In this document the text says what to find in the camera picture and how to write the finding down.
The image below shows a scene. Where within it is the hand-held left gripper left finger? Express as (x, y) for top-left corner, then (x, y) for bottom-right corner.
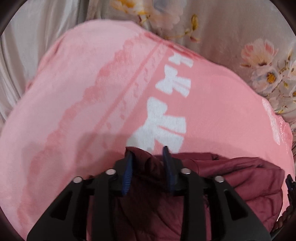
(26, 152), (134, 241)

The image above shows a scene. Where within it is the pink printed blanket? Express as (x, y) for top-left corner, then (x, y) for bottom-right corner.
(0, 19), (294, 241)

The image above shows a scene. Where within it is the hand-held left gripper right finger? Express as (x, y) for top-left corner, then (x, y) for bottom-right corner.
(161, 146), (271, 241)

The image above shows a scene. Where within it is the maroon puffer jacket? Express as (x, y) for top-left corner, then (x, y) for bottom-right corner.
(87, 146), (292, 241)

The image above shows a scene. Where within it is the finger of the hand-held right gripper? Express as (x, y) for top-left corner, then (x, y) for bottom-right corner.
(285, 174), (296, 200)

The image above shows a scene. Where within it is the grey satin cloth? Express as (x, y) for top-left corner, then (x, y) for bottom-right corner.
(0, 0), (93, 126)

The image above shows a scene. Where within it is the grey floral bedsheet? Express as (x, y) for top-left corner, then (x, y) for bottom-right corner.
(79, 0), (296, 130)

